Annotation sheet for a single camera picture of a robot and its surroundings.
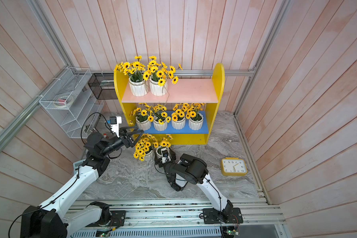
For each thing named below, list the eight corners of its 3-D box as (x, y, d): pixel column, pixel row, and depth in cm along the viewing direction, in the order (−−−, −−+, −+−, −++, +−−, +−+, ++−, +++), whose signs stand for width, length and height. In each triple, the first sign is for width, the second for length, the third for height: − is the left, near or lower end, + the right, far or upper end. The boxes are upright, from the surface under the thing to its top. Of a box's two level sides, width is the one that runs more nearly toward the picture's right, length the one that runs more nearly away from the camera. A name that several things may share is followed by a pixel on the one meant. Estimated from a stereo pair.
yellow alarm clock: (222, 176, 90) (223, 174, 87) (219, 159, 97) (220, 157, 94) (247, 176, 90) (250, 174, 87) (242, 159, 97) (244, 157, 94)
